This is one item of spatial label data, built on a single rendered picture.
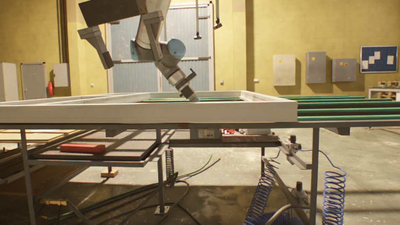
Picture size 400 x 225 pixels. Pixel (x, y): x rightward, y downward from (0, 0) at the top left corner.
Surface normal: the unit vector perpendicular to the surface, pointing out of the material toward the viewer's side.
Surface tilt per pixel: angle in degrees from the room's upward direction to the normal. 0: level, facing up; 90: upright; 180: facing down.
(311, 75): 90
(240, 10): 90
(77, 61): 90
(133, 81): 90
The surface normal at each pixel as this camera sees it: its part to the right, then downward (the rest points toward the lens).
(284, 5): -0.07, 0.07
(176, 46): 0.51, -0.32
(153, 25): -0.11, 0.47
